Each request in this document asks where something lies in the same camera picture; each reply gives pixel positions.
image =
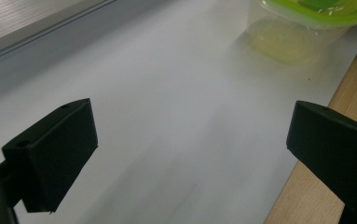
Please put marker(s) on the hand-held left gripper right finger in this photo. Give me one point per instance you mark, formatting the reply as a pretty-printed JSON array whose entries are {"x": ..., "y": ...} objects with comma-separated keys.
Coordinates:
[{"x": 337, "y": 149}]

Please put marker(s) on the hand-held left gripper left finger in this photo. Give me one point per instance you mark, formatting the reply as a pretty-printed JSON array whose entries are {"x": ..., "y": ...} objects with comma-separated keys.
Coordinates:
[{"x": 55, "y": 155}]

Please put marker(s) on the green plastic container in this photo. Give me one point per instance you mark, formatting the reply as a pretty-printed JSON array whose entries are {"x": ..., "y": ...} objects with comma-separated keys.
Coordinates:
[{"x": 294, "y": 34}]

